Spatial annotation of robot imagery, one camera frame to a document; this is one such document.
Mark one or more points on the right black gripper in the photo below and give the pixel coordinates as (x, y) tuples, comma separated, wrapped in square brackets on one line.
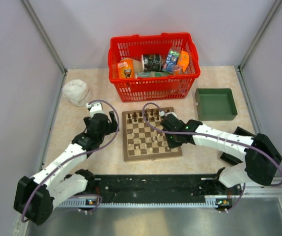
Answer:
[(172, 145)]

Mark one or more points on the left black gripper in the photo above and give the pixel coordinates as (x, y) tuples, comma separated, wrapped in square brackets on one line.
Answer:
[(112, 127)]

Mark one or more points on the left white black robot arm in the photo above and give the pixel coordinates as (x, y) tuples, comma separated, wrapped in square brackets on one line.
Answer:
[(37, 196)]

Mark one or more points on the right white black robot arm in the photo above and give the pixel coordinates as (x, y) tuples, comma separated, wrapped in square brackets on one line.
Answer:
[(258, 156)]

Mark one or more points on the wooden chess board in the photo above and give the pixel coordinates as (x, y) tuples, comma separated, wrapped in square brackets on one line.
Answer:
[(141, 142)]

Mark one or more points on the white crumpled cloth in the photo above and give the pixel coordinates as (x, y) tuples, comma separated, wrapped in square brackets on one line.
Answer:
[(77, 92)]

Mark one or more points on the green plastic tray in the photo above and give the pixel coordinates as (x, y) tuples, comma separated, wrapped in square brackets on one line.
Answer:
[(215, 104)]

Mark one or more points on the black stand block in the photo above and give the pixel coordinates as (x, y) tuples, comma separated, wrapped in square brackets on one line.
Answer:
[(229, 158)]

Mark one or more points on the orange razor package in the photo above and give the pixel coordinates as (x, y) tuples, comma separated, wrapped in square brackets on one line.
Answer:
[(125, 69)]

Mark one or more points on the green pouch package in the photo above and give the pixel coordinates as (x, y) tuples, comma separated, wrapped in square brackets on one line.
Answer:
[(151, 74)]

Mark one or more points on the red plastic shopping basket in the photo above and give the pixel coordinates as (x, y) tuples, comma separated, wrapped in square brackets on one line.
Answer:
[(153, 88)]

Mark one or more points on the blue snack package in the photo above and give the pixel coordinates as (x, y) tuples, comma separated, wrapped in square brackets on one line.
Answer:
[(171, 59)]

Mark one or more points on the orange carton package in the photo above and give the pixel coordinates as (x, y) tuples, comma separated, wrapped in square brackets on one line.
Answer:
[(182, 63)]

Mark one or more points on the black printed can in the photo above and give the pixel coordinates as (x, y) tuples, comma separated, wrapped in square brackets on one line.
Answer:
[(151, 62)]

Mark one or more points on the black mounting base rail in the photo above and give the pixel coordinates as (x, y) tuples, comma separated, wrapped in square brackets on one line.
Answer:
[(155, 189)]

